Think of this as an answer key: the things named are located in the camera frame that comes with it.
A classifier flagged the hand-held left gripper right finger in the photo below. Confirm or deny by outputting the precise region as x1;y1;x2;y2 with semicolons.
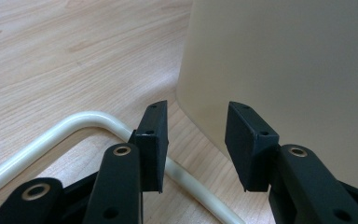
224;101;281;192

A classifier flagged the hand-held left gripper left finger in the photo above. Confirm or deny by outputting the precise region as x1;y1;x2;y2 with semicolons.
129;100;170;194

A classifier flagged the cream trash bin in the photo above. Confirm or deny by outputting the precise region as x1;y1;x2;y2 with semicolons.
175;0;358;194

